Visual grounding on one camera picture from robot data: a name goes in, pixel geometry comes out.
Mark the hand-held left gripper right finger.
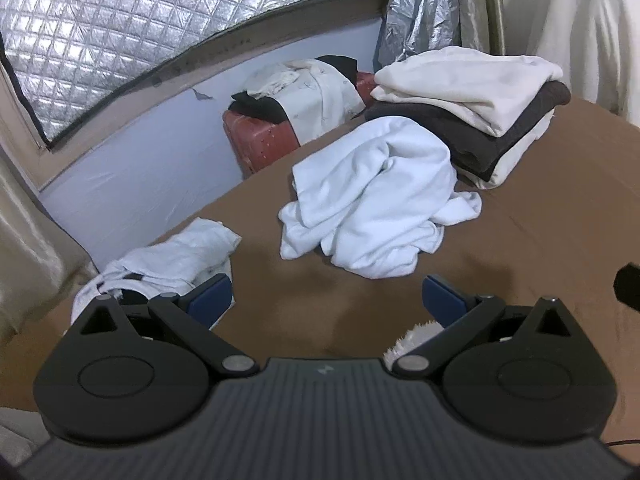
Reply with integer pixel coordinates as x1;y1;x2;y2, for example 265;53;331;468
390;274;576;378

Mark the white hanging sheet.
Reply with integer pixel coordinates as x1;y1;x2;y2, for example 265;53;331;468
525;0;640;126

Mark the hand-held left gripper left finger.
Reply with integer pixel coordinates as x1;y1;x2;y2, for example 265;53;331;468
65;274;258;377

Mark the white towel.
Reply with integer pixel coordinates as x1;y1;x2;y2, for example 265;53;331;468
278;116;483;280

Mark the black garment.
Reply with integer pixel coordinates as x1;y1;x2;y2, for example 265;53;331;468
231;55;361;123

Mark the white printed garment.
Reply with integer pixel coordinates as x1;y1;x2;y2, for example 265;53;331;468
245;58;367;146

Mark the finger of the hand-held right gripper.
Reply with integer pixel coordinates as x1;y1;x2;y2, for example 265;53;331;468
613;261;640;312

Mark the silver quilted insulation sheet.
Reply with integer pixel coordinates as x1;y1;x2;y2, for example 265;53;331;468
0;0;401;143

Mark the white fluffy cloth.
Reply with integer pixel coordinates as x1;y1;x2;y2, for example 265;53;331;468
382;321;443;363

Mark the cream folded garment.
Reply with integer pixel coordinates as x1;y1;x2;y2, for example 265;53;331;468
371;46;565;137

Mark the crumpled white cloth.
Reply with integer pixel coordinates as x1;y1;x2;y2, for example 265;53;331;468
70;217;243;326

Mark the red suitcase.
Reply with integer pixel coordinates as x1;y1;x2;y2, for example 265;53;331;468
222;71;378;181

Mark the beige curtain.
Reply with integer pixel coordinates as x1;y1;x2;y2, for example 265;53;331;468
0;155;98;346
457;0;506;56

